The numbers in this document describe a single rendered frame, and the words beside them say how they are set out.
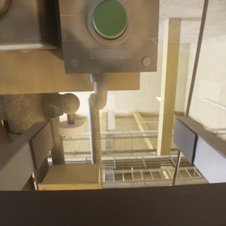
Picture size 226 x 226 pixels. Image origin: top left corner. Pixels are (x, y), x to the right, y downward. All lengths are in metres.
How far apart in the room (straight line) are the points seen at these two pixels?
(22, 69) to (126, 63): 0.16
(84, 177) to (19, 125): 0.15
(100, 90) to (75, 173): 0.19
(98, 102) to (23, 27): 0.11
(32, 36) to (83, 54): 0.05
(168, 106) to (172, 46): 2.43
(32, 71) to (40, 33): 0.08
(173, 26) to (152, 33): 7.24
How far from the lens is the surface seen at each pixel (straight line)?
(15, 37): 0.20
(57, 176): 0.34
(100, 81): 0.19
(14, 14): 0.20
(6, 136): 0.37
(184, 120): 0.17
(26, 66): 0.27
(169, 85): 7.35
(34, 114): 0.32
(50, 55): 0.25
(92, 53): 0.16
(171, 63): 7.29
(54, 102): 0.30
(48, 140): 0.17
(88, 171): 0.34
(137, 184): 5.71
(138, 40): 0.17
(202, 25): 0.25
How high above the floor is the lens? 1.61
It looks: 17 degrees up
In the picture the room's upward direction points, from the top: 179 degrees clockwise
